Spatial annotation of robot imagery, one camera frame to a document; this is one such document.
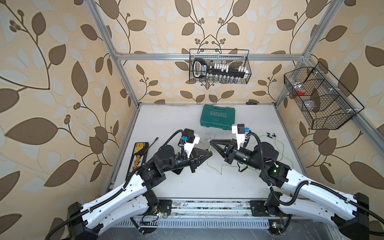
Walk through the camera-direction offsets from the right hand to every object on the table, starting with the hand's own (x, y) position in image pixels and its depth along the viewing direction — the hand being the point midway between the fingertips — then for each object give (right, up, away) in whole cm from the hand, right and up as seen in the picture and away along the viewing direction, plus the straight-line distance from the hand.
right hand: (210, 143), depth 59 cm
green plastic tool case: (+13, +10, +49) cm, 51 cm away
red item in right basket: (+52, +24, +23) cm, 62 cm away
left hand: (-1, -4, +1) cm, 4 cm away
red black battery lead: (-34, -5, +40) cm, 53 cm away
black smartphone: (-17, -22, +29) cm, 40 cm away
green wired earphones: (+47, -2, +43) cm, 63 cm away
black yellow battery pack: (-40, -13, +28) cm, 51 cm away
